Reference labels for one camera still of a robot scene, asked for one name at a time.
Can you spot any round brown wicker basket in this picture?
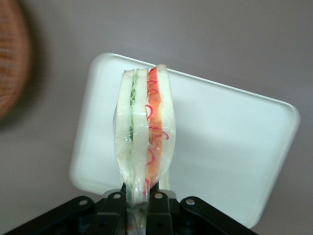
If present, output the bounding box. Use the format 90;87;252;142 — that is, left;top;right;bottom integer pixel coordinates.
0;0;35;124

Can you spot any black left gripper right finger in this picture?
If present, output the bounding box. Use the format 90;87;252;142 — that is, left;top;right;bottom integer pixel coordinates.
146;182;258;235

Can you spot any cream rectangular tray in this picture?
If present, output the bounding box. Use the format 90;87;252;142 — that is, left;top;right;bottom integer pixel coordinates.
68;52;301;229

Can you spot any triangle sandwich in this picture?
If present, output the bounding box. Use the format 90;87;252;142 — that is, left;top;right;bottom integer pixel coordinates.
112;63;178;235

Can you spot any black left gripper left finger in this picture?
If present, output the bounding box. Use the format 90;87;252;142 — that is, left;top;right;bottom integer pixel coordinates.
2;185;129;235

